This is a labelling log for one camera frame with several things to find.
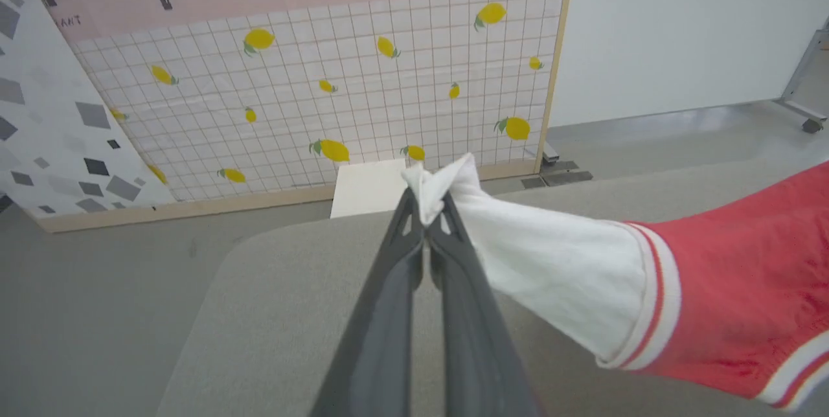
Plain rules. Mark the large black floor plate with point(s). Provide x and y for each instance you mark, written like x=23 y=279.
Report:
x=567 y=174

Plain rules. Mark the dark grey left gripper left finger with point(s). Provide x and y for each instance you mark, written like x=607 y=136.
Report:
x=382 y=339

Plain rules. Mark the red white basketball jersey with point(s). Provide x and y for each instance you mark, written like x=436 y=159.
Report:
x=712 y=287

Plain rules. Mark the lemon print partition panel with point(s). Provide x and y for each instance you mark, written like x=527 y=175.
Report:
x=388 y=112

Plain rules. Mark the grey wheeled metal stand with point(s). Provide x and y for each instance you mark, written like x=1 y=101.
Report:
x=803 y=80

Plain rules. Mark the grey padded work surface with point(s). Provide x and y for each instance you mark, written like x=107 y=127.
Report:
x=272 y=313

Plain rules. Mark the small black floor plate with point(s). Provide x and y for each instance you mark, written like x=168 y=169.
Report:
x=532 y=182

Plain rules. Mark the white box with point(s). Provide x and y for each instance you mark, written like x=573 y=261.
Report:
x=369 y=190

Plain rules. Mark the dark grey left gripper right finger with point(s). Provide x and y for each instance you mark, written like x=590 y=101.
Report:
x=473 y=339

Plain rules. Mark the grey metal partition foot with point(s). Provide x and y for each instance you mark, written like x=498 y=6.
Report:
x=550 y=155

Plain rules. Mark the grey speckled partition panel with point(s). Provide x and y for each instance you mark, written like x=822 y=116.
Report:
x=58 y=112

